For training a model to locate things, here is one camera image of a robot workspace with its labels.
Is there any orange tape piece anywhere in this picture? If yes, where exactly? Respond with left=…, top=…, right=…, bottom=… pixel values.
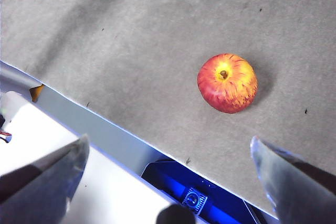
left=28, top=83, right=45, bottom=103

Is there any red yellow apple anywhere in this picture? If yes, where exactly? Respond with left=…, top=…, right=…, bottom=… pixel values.
left=197, top=52, right=258, bottom=114

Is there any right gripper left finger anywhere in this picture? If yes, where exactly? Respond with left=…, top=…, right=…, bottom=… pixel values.
left=0, top=134, right=90, bottom=224

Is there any black camera unit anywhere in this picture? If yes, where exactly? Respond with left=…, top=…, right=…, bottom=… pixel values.
left=140, top=158, right=266, bottom=224

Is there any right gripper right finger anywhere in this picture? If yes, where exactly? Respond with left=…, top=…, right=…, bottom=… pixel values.
left=250, top=136, right=336, bottom=224

